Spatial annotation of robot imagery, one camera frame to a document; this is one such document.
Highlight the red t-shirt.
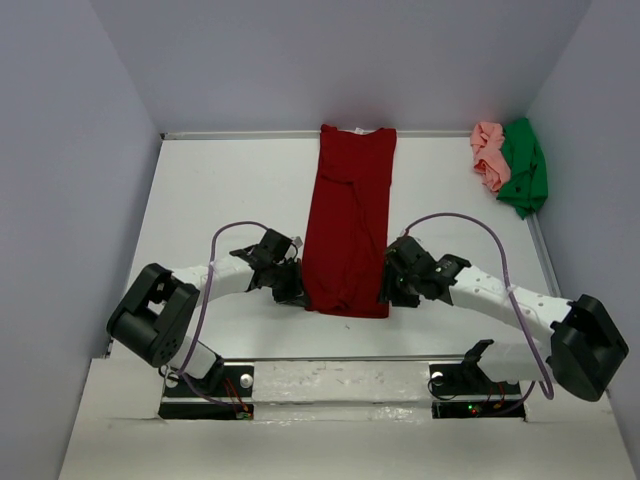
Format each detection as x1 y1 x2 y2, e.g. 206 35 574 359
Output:
301 125 397 319

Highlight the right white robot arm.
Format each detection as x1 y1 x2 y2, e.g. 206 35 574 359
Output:
380 235 629 402

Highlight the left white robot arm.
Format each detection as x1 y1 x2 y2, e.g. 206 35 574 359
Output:
106 225 309 402

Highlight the pink t-shirt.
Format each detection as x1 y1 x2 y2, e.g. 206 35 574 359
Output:
470 121 511 194

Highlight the green t-shirt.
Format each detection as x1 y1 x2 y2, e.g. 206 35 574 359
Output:
497 118 549 219

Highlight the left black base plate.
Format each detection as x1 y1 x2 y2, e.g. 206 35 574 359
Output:
158 362 255 421

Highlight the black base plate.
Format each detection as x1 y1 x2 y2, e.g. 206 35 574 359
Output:
158 362 255 421
427 363 526 420

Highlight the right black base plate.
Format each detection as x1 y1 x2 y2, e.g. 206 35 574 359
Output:
427 363 526 420

